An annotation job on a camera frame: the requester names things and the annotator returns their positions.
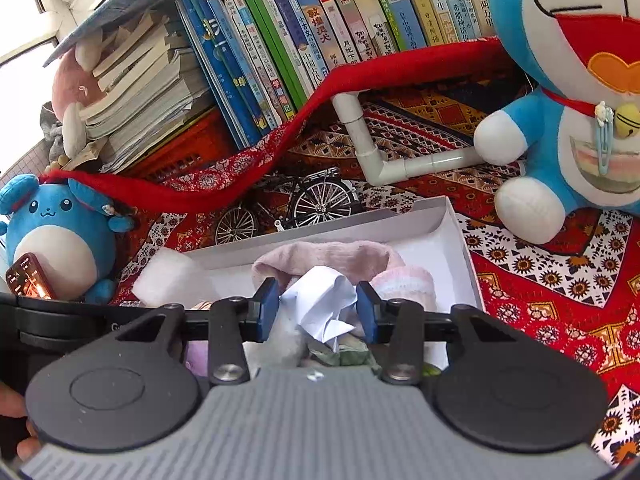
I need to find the pink towel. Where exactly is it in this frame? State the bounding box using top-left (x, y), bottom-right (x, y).
top-left (250, 240), bottom-right (436, 311)

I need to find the white paper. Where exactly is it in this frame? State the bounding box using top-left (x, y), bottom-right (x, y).
top-left (280, 266), bottom-right (357, 351)

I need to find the white fluffy plush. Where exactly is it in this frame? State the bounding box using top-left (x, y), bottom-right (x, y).
top-left (243, 318), bottom-right (307, 378)

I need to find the green floral cloth hat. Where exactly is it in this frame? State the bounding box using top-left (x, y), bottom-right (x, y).
top-left (307, 334), bottom-right (381, 374)

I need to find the purple plush toy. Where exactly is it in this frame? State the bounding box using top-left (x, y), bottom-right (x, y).
top-left (184, 341), bottom-right (208, 377)

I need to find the white foam block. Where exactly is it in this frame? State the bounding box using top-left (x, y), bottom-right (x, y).
top-left (132, 248), bottom-right (217, 309)

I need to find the lime green cloth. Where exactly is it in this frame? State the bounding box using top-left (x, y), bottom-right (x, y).
top-left (422, 363), bottom-right (442, 377)

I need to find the person's left hand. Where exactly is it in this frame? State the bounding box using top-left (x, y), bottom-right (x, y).
top-left (0, 384), bottom-right (40, 460)

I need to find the smartphone with red case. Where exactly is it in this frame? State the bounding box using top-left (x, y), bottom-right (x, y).
top-left (6, 252), bottom-right (55, 300)

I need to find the white shallow cardboard box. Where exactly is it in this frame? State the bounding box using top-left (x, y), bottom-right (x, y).
top-left (144, 195), bottom-right (486, 371)

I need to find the blue round plush toy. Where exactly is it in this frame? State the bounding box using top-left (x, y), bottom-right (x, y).
top-left (1, 174), bottom-right (134, 304)

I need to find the miniature metal bicycle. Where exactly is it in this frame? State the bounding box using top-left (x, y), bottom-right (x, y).
top-left (213, 167), bottom-right (362, 245)

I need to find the red scarf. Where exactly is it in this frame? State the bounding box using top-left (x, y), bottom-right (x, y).
top-left (39, 37), bottom-right (515, 214)

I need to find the white PVC pipe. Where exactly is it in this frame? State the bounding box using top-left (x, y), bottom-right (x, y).
top-left (331, 92), bottom-right (484, 186)

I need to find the red plastic crate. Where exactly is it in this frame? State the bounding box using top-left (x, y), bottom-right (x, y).
top-left (117, 108), bottom-right (238, 182)

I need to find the grey plush toy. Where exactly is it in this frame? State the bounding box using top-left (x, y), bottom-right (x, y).
top-left (40, 102), bottom-right (64, 162)

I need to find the stack of grey books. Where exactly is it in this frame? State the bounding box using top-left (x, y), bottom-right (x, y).
top-left (64, 9), bottom-right (213, 172)

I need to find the pink plush toy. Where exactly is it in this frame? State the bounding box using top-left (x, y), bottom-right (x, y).
top-left (51, 28), bottom-right (103, 158)

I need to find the row of upright books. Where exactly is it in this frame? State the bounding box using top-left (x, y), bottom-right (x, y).
top-left (177, 0), bottom-right (495, 148)

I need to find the Doraemon plush toy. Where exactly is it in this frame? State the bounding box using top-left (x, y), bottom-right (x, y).
top-left (474, 0), bottom-right (639, 244)

